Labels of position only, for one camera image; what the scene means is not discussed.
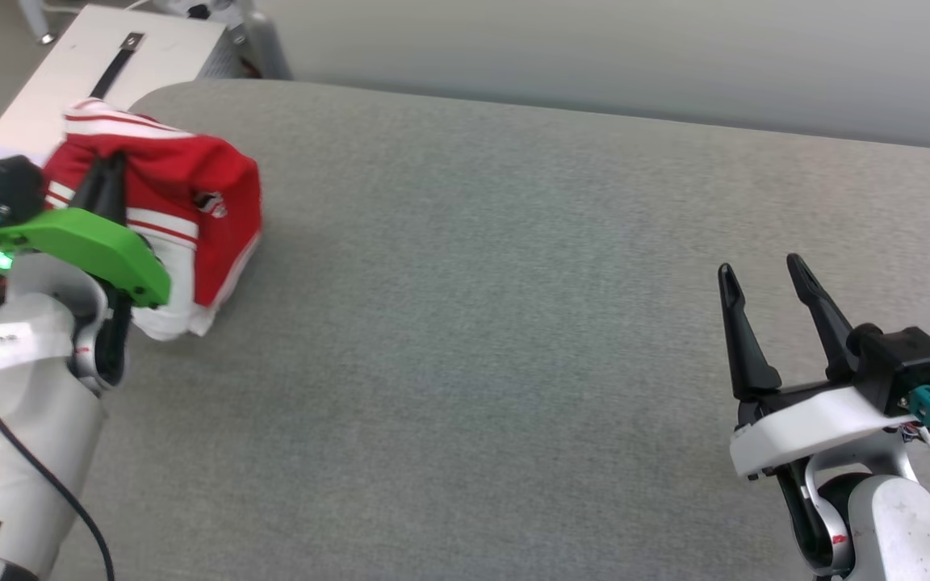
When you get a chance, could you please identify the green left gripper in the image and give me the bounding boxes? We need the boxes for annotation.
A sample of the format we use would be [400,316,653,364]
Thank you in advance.
[0,151,172,391]

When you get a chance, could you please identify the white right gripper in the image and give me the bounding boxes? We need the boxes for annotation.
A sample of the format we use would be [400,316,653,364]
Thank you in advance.
[717,253,919,579]

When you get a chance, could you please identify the red basketball jersey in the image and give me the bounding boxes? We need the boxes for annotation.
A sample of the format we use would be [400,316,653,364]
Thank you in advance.
[41,98,262,341]

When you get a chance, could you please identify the white equipment box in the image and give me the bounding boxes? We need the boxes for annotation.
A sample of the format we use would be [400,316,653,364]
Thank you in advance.
[0,4,228,164]

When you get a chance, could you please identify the grey metal table leg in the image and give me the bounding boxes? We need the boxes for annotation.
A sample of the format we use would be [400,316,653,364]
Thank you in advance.
[17,0,59,46]
[243,10,294,81]

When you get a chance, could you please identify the black box carry handle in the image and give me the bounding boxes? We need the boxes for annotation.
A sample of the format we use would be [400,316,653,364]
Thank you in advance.
[89,31,146,100]

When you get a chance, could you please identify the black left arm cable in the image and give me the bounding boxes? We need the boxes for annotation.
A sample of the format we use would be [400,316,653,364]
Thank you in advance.
[0,378,115,581]

